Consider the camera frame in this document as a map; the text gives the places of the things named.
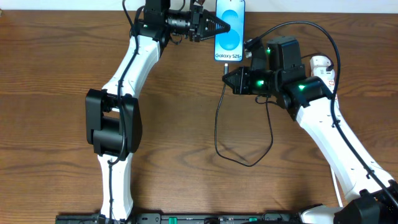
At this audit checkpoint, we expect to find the blue Samsung Galaxy smartphone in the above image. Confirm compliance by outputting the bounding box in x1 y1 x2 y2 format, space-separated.
214 0 246 62

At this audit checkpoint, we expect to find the black USB charging cable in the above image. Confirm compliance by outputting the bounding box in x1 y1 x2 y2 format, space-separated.
213 52 335 168

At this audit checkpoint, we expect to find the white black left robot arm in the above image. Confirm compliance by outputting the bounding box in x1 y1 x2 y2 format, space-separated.
85 0 231 223

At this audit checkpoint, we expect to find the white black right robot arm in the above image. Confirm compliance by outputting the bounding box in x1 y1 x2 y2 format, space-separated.
222 36 397 223

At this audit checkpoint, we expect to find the white power strip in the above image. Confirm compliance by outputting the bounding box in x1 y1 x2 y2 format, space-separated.
324 70 335 93

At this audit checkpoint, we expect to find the white USB wall charger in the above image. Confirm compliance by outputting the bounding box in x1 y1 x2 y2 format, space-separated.
310 55 335 79

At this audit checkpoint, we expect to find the white power strip cord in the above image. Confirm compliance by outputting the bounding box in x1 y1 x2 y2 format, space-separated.
329 164 345 208

